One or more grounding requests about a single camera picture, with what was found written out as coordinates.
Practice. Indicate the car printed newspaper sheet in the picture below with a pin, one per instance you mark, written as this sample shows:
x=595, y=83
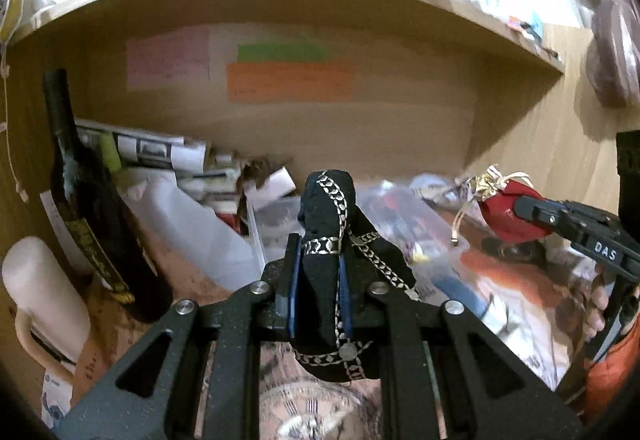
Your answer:
x=534, y=293

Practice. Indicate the orange sticky note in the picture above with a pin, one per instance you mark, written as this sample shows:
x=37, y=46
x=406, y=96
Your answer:
x=264, y=82

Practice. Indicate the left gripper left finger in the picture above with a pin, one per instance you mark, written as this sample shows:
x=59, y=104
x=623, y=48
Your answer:
x=194, y=373

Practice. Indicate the person's right hand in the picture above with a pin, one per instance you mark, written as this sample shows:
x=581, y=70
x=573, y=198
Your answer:
x=598, y=302

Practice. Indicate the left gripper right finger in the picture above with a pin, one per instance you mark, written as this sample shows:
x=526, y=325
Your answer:
x=443, y=374

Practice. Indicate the wooden shelf board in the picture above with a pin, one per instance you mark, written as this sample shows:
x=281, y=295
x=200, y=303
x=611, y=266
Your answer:
x=454, y=22

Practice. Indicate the clear plastic storage box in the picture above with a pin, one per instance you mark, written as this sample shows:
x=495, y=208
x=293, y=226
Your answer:
x=400, y=217

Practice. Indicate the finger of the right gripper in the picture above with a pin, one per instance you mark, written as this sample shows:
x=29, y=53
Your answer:
x=538, y=212

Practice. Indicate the red pouch gold ribbon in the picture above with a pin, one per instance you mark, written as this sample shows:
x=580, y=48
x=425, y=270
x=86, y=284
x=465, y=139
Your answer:
x=495, y=194

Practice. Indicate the white plastic bag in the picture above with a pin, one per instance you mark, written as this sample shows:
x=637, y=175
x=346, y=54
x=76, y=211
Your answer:
x=193, y=231

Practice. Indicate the pink sticky note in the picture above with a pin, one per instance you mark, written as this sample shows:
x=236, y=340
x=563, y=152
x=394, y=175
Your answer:
x=167, y=59

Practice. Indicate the rolled newspaper stack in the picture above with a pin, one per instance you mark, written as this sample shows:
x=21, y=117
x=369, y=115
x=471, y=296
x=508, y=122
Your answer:
x=200, y=168

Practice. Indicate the black pouch with chain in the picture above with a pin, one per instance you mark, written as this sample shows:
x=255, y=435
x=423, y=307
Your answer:
x=340, y=255

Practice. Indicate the green sticky note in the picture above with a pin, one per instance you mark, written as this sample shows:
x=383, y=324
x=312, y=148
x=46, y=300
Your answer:
x=282, y=52

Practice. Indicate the cream thermos mug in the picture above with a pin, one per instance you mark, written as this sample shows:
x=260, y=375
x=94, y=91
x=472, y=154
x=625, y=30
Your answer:
x=45, y=301

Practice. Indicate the dark wine bottle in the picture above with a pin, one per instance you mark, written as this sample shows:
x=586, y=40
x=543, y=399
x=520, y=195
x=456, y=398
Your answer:
x=98, y=219

